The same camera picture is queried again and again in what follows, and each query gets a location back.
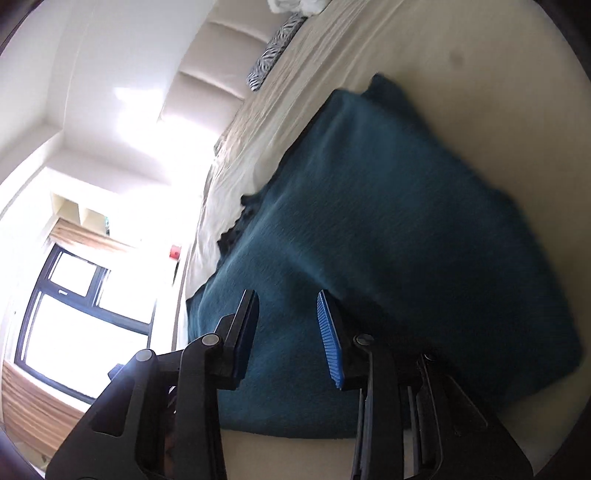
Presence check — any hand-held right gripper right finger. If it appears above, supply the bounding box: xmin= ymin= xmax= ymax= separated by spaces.
xmin=316 ymin=290 xmax=536 ymax=480

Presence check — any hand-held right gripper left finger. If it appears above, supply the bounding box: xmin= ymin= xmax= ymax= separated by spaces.
xmin=46 ymin=290 xmax=260 ymax=480

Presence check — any dark teal sweater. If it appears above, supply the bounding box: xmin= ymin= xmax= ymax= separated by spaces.
xmin=187 ymin=74 xmax=583 ymax=439

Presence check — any black framed window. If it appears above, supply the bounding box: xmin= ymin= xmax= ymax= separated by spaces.
xmin=14 ymin=244 xmax=155 ymax=402

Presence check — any beige padded headboard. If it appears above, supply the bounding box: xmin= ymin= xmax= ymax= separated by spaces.
xmin=157 ymin=21 xmax=278 ymax=139

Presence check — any bed with beige sheet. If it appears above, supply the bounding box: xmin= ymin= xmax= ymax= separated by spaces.
xmin=185 ymin=0 xmax=591 ymax=480

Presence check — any zebra print pillow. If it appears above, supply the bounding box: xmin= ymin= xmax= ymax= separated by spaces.
xmin=248 ymin=14 xmax=308 ymax=92

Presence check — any white folded duvet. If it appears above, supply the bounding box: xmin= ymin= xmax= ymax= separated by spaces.
xmin=268 ymin=0 xmax=333 ymax=16

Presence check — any white wall shelf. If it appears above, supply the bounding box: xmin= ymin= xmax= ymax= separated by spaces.
xmin=51 ymin=191 xmax=112 ymax=232

